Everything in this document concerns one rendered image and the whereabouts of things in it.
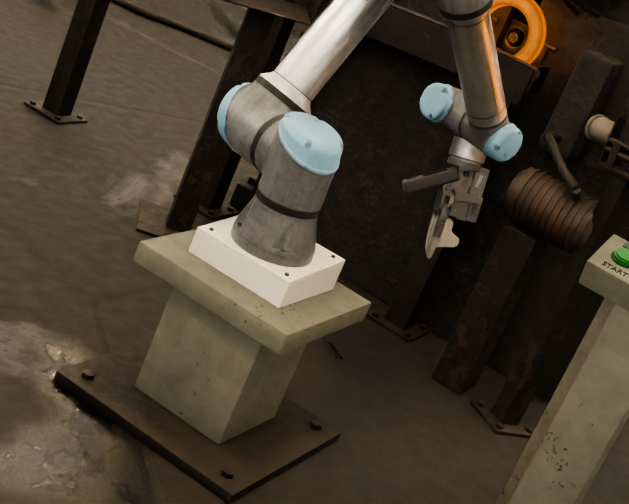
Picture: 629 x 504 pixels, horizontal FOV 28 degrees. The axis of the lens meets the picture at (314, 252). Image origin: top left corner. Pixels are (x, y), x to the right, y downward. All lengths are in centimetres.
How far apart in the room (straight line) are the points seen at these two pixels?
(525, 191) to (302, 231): 74
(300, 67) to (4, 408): 77
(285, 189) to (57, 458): 57
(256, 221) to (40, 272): 65
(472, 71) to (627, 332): 55
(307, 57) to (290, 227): 30
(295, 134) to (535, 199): 80
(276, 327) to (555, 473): 55
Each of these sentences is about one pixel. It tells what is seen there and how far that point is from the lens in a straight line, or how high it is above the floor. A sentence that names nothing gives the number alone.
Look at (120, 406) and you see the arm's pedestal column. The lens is 223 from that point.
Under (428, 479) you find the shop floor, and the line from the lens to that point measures 248.
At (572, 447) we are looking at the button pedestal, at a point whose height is 28.
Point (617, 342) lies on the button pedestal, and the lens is 212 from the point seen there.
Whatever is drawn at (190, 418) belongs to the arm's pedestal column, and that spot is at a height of 3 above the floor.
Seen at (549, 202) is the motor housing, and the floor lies 50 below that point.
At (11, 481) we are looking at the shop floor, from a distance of 199.
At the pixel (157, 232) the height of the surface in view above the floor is 1.
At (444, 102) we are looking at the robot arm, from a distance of 246.
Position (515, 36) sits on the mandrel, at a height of 74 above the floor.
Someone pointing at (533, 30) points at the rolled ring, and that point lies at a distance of 292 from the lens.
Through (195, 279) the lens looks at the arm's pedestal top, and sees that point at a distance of 211.
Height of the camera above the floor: 111
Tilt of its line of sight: 19 degrees down
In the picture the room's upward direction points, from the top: 23 degrees clockwise
